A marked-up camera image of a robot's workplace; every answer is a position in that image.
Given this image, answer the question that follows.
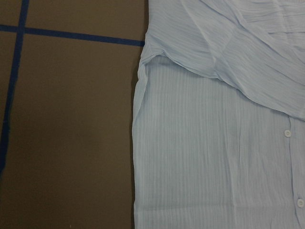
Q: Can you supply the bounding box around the light blue button-up shirt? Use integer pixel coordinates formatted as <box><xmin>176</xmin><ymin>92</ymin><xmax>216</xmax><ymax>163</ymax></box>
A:
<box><xmin>132</xmin><ymin>0</ymin><xmax>305</xmax><ymax>229</ymax></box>

